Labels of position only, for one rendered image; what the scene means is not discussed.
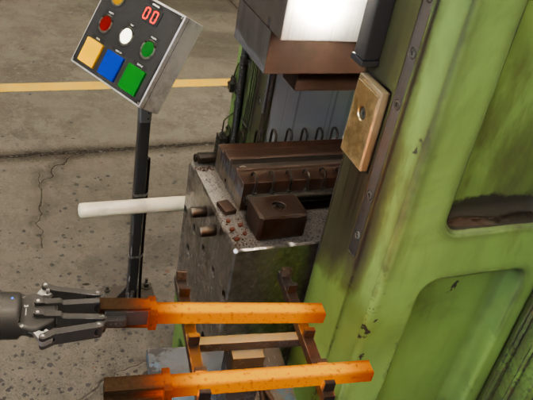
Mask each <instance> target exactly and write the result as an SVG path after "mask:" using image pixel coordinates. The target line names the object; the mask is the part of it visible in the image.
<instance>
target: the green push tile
mask: <svg viewBox="0 0 533 400"><path fill-rule="evenodd" d="M146 74H147V73H146V72H145V71H143V70H141V69H140V68H138V67H137V66H135V65H134V64H132V63H128V66H127V67H126V69H125V72H124V74H123V75H122V76H121V79H120V81H119V83H118V84H117V86H118V87H120V88H121V89H122V90H124V91H125V92H127V93H128V94H130V95H132V96H133V97H135V96H136V93H137V92H138V90H139V89H140V86H141V84H142V82H143V81H144V78H145V76H146Z"/></svg>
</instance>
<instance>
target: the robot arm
mask: <svg viewBox="0 0 533 400"><path fill-rule="evenodd" d="M101 294H102V293H101V291H99V290H87V289H80V288H72V287H58V286H55V285H52V284H50V283H42V284H41V290H40V291H39V292H38V293H37V294H29V295H22V294H21V292H19V291H6V292H0V340H17V339H19V338H20V336H26V337H31V338H35V339H36V341H37V342H38V343H39V349H40V350H44V349H46V348H49V347H51V346H53V345H56V344H65V343H70V342H75V341H80V340H89V339H94V338H99V337H101V336H102V333H103V332H105V328H107V327H124V326H126V325H147V324H148V315H149V310H106V311H105V314H103V313H98V311H99V305H100V298H105V295H104V294H102V295H101ZM56 306H57V310H56ZM56 319H57V323H56Z"/></svg>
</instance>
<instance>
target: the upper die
mask: <svg viewBox="0 0 533 400"><path fill-rule="evenodd" d="M234 37H235V38H236V39H237V40H238V42H239V43H240V45H241V46H242V47H243V49H244V50H245V51H246V52H247V54H248V55H249V56H250V57H251V58H252V59H253V61H254V62H255V64H256V65H257V66H258V67H259V69H260V70H261V71H262V73H263V74H360V73H361V72H365V70H366V68H365V67H360V66H359V65H358V64H357V63H356V62H355V61H354V60H353V59H352V58H351V52H354V51H355V45H356V42H352V41H310V40H279V38H278V37H277V36H276V35H275V34H274V33H273V32H272V31H271V29H270V26H269V25H266V24H265V23H264V22H263V20H262V19H261V18H260V17H259V16H258V15H257V14H256V13H255V11H254V10H253V9H252V8H251V7H250V6H249V5H248V4H247V3H246V2H245V1H244V0H240V1H239V6H238V12H237V18H236V28H235V34H234Z"/></svg>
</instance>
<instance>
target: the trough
mask: <svg viewBox="0 0 533 400"><path fill-rule="evenodd" d="M342 158H343V154H335V155H319V156H290V157H274V158H259V159H244V160H232V166H233V168H234V170H235V171H236V168H237V167H240V166H246V167H256V166H270V165H285V164H299V163H326V162H340V161H341V160H342Z"/></svg>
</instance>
